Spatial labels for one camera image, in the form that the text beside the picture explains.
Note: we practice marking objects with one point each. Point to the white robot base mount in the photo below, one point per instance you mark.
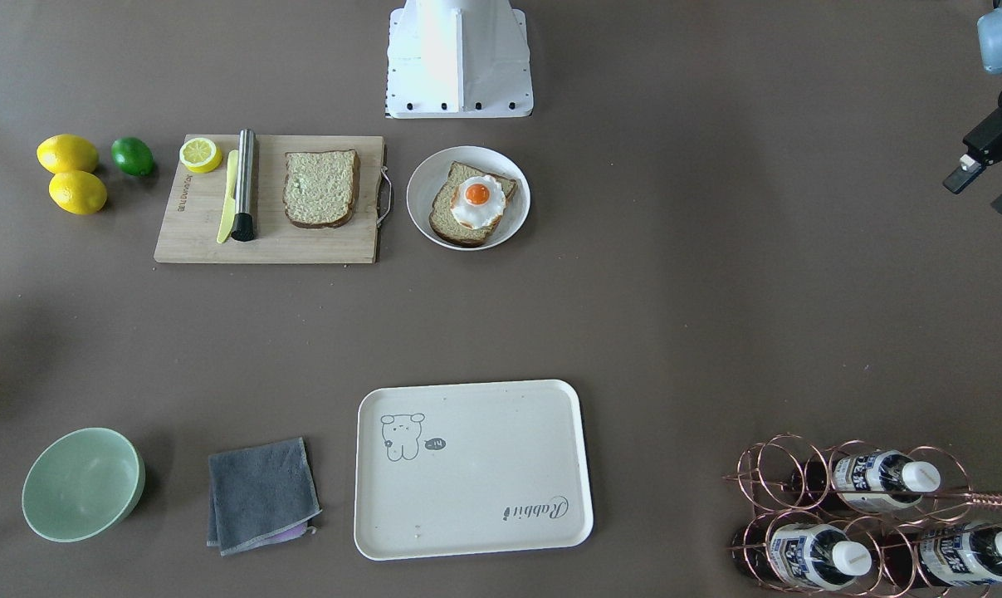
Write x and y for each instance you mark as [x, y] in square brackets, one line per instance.
[458, 60]

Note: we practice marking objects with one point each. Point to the bread slice under egg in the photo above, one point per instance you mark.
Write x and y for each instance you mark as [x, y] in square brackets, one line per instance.
[441, 220]

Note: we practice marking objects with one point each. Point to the yellow lemon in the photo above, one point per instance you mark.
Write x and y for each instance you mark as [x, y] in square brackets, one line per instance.
[78, 192]
[63, 153]

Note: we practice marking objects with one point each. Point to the yellow plastic knife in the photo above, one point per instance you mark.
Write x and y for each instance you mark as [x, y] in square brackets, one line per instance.
[228, 209]

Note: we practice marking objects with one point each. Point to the cream rabbit tray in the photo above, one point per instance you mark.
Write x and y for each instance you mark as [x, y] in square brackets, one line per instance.
[452, 469]

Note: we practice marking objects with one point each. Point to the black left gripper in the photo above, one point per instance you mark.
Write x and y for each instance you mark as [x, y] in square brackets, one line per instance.
[996, 135]

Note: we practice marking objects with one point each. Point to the copper wire bottle rack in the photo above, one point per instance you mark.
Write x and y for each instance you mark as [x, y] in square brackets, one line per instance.
[763, 468]

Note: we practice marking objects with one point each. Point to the grey folded cloth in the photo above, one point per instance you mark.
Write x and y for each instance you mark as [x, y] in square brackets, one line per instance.
[260, 496]

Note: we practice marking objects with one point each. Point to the yellow lemon upper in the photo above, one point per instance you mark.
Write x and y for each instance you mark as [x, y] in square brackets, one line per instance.
[63, 153]

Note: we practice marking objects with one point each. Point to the green lime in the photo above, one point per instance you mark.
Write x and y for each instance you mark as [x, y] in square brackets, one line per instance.
[132, 156]

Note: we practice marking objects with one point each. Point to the yellow lemon lower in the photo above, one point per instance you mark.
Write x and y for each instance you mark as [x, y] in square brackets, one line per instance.
[78, 192]

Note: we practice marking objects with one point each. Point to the tea bottle upper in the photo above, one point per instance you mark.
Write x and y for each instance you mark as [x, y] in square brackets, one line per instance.
[883, 481]

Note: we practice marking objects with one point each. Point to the wooden cutting board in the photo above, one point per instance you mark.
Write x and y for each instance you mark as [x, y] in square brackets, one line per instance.
[191, 221]

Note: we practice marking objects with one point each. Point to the green bowl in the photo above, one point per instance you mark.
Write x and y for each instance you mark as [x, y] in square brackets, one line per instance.
[82, 485]

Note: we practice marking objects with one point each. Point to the bread slice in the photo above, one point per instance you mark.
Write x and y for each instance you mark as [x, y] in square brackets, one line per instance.
[320, 188]
[441, 220]

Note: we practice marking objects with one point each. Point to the half cut lemon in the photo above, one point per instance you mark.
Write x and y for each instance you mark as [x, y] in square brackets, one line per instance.
[200, 155]

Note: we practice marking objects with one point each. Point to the white round plate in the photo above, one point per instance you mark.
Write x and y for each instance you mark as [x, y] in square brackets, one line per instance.
[429, 177]

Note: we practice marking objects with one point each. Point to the fried egg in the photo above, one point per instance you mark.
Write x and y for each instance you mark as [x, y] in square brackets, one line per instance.
[478, 202]

